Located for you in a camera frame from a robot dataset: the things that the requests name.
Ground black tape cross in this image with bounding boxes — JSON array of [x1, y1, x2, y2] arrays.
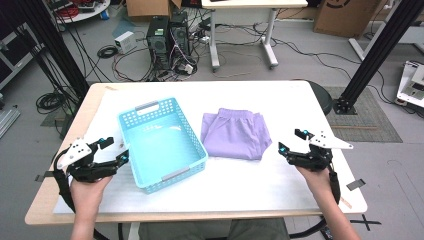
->
[[349, 214, 382, 232]]

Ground grey floor mat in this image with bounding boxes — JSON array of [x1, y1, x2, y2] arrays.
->
[[323, 86, 403, 144]]

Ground black aluminium frame post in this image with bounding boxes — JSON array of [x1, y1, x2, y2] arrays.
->
[[18, 0, 91, 100], [332, 0, 424, 116]]

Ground open black computer tower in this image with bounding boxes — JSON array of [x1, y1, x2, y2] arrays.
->
[[169, 11, 192, 58]]

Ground red cable coil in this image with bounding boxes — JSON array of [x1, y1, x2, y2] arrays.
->
[[55, 4, 80, 20]]

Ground white desk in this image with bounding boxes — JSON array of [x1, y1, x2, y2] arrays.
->
[[200, 0, 309, 72]]

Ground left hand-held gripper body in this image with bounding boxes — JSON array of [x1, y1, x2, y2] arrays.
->
[[54, 137, 118, 184]]

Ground large brown cardboard box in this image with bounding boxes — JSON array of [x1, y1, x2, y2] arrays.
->
[[313, 0, 385, 39]]

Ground person's right hand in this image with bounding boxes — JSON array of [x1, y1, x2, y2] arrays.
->
[[295, 164, 335, 205]]

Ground person's left hand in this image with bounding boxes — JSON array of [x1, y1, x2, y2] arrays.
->
[[69, 174, 114, 218]]

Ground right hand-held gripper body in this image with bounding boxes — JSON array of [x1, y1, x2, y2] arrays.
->
[[285, 130, 354, 173]]

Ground black tape strip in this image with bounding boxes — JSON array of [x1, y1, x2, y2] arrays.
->
[[34, 171, 55, 183], [345, 178, 367, 192]]

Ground small black cable coil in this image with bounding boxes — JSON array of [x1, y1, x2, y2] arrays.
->
[[96, 44, 120, 60]]

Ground round white table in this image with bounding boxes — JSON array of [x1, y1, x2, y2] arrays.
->
[[49, 0, 112, 25]]

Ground person's legs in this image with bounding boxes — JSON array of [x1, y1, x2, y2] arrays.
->
[[138, 218, 291, 240]]

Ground purple pants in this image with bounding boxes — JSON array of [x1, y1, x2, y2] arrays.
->
[[199, 107, 273, 162]]

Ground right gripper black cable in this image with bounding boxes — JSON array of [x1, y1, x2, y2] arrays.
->
[[289, 162, 342, 239]]

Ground black round stool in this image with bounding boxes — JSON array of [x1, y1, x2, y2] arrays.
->
[[305, 79, 334, 117]]

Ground light blue plastic basket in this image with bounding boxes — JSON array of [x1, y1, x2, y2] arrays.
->
[[117, 97, 209, 195]]

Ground white machine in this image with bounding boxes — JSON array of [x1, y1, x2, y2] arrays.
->
[[395, 60, 424, 110]]

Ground small white box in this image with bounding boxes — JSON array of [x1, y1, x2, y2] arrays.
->
[[114, 30, 138, 55]]

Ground large black cable coil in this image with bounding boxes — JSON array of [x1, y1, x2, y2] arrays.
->
[[35, 91, 68, 115]]

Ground grey metal rail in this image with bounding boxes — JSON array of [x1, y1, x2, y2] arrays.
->
[[0, 107, 22, 140]]

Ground white foam sheet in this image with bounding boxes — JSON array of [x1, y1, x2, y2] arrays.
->
[[52, 81, 321, 215]]

